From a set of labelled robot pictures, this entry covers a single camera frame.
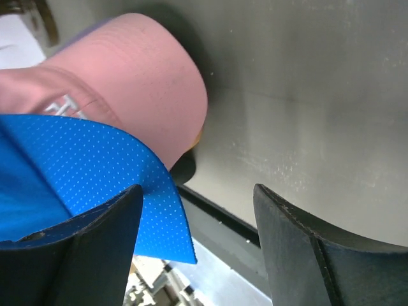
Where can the black baseball cap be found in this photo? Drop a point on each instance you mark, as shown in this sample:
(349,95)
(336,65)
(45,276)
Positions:
(184,169)

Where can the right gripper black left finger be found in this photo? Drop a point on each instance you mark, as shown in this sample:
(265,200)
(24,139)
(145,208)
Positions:
(82,261)

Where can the lavender baseball cap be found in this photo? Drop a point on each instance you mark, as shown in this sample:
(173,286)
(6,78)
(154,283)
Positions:
(82,34)

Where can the aluminium rail with cable duct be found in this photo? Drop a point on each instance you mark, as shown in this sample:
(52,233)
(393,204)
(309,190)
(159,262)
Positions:
(209,282)

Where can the blue cap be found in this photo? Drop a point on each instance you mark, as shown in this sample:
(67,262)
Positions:
(54,168)

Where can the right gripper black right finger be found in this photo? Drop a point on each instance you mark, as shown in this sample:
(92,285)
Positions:
(312,262)

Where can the light pink cap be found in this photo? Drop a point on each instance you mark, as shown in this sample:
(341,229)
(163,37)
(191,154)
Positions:
(128,72)

